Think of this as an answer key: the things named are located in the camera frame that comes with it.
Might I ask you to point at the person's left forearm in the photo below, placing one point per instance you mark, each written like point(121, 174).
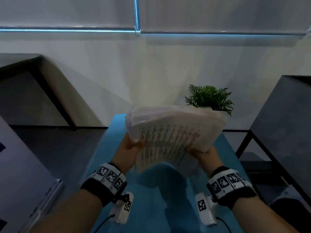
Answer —
point(70, 213)

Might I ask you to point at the stack of collected papers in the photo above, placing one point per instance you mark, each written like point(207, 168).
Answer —
point(170, 133)

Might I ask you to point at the person's right hand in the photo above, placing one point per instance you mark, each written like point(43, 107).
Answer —
point(211, 161)

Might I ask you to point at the green potted fern plant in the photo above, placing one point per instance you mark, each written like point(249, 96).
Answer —
point(209, 97)

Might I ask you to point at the black right wristband marker tags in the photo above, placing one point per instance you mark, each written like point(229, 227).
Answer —
point(228, 184)

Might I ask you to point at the person's right forearm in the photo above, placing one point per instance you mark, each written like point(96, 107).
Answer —
point(262, 215)

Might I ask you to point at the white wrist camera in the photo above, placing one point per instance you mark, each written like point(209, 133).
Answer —
point(204, 211)
point(125, 211)

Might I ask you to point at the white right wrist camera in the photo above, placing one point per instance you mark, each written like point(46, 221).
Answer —
point(204, 211)

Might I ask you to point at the person's left hand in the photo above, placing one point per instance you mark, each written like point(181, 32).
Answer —
point(125, 157)

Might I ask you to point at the dark grey black-framed desk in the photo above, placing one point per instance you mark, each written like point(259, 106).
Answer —
point(14, 59)

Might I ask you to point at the person's black trouser leg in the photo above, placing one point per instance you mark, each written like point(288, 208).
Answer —
point(294, 215)

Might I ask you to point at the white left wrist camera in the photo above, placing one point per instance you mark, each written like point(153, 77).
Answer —
point(125, 211)

